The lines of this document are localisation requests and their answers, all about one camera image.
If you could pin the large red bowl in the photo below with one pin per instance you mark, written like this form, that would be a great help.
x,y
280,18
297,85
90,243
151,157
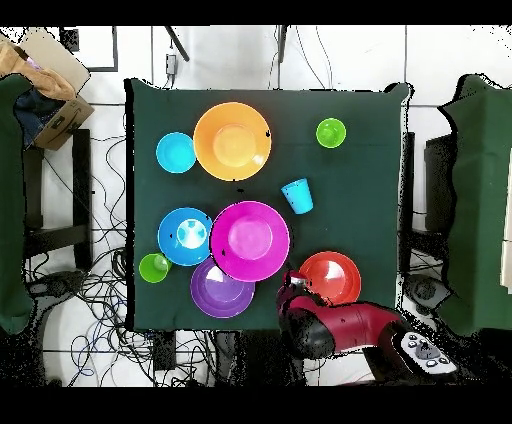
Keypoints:
x,y
334,278

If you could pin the large pink bowl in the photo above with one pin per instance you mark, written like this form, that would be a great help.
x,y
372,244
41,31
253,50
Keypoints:
x,y
250,241

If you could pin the blue cup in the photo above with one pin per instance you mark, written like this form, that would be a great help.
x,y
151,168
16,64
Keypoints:
x,y
298,196

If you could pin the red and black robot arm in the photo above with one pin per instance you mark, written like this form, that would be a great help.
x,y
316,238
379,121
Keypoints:
x,y
360,324

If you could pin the purple bowl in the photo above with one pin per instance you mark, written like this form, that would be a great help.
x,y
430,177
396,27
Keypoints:
x,y
220,298

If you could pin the dark green table cloth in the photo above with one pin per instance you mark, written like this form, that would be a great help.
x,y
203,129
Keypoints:
x,y
352,180

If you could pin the medium blue bowl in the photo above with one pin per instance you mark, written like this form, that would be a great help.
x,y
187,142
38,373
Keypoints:
x,y
168,240

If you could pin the green cup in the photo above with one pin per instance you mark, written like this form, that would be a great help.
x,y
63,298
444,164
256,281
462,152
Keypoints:
x,y
152,270
331,133

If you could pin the large orange bowl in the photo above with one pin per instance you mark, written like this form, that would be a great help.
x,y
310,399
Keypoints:
x,y
232,142

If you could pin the black side furniture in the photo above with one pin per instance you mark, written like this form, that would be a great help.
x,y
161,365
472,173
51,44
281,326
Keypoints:
x,y
440,180

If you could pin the small light blue bowl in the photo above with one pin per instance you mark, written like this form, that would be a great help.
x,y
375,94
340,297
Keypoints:
x,y
176,152

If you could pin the dark green hanging cloth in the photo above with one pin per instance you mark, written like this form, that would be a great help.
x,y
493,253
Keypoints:
x,y
480,200
12,200

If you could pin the black tripod leg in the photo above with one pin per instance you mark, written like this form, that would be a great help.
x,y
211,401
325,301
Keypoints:
x,y
178,44
282,44

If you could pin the grey power adapter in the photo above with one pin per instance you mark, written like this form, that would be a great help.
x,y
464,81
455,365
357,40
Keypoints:
x,y
171,64

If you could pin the cardboard box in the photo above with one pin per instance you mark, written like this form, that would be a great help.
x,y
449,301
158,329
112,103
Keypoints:
x,y
60,120

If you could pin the brown cloth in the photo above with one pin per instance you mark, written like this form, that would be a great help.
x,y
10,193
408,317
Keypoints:
x,y
48,80

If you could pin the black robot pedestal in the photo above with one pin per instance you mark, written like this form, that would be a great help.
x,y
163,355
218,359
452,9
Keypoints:
x,y
256,360

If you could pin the black stool frame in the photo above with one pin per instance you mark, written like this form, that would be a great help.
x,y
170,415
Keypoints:
x,y
82,180

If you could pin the black square frame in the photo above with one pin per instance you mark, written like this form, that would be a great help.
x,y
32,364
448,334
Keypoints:
x,y
115,52

